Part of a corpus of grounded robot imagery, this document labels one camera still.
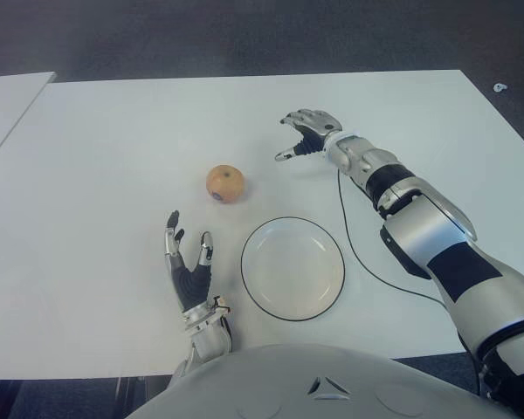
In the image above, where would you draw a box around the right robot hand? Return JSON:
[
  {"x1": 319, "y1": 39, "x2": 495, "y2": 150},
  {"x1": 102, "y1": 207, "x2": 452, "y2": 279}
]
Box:
[{"x1": 274, "y1": 108, "x2": 344, "y2": 162}]

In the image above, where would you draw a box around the apple with blue sticker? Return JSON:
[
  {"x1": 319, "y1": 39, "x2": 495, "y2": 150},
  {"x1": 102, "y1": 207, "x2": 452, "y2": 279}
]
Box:
[{"x1": 205, "y1": 164, "x2": 245, "y2": 204}]

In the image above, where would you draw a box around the neighbouring white table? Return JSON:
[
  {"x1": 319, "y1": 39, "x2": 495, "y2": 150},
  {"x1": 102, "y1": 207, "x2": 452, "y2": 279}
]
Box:
[{"x1": 0, "y1": 72, "x2": 56, "y2": 169}]

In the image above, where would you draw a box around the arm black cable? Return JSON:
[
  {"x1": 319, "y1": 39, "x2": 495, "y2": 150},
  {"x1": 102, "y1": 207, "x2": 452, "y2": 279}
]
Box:
[
  {"x1": 220, "y1": 307, "x2": 237, "y2": 353},
  {"x1": 336, "y1": 169, "x2": 484, "y2": 394}
]

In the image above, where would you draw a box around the white plate black rim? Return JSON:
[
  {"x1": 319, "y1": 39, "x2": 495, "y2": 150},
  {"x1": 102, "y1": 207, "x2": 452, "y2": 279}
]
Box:
[{"x1": 240, "y1": 216, "x2": 347, "y2": 323}]

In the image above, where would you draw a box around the grey robot torso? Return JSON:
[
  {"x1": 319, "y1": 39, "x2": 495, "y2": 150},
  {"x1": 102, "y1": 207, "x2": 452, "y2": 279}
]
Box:
[{"x1": 130, "y1": 343, "x2": 521, "y2": 419}]

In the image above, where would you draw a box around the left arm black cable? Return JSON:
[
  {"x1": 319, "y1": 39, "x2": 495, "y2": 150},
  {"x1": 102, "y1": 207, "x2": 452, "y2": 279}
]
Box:
[{"x1": 220, "y1": 307, "x2": 237, "y2": 353}]

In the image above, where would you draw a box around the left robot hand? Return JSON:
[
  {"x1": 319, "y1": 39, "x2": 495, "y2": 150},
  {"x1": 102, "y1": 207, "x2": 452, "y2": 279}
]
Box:
[{"x1": 164, "y1": 209, "x2": 214, "y2": 313}]

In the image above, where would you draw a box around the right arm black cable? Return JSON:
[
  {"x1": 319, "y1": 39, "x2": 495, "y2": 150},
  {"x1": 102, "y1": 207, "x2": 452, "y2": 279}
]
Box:
[{"x1": 336, "y1": 169, "x2": 484, "y2": 394}]

